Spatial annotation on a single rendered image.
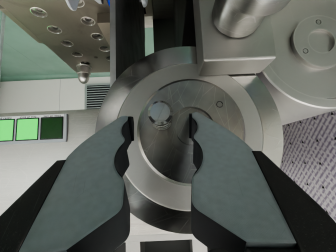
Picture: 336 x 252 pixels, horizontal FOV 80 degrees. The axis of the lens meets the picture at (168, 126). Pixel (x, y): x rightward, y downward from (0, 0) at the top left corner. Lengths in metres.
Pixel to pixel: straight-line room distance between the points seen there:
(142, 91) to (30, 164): 0.46
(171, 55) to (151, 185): 0.11
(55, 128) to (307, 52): 0.51
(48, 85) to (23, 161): 2.93
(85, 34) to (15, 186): 0.39
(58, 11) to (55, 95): 3.01
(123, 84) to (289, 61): 0.14
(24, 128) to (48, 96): 2.84
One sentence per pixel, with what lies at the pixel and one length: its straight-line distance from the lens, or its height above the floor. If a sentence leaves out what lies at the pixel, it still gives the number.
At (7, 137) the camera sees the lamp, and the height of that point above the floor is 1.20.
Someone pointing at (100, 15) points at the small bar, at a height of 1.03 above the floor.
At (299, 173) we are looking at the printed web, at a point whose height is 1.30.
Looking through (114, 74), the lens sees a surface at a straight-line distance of 0.18.
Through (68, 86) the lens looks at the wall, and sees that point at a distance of 3.35.
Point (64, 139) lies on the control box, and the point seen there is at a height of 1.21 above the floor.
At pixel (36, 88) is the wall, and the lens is 3.57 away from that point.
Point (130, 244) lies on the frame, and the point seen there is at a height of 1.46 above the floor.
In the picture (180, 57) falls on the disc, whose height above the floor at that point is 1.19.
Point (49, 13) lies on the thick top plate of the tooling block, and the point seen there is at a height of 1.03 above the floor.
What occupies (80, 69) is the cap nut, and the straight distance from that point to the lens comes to 0.56.
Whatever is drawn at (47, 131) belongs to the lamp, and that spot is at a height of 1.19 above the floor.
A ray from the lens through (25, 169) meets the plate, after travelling 0.60.
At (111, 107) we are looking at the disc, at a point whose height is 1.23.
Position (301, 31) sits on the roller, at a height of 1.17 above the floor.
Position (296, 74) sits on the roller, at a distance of 0.21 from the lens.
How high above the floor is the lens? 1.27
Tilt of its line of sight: 9 degrees down
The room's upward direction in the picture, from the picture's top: 177 degrees clockwise
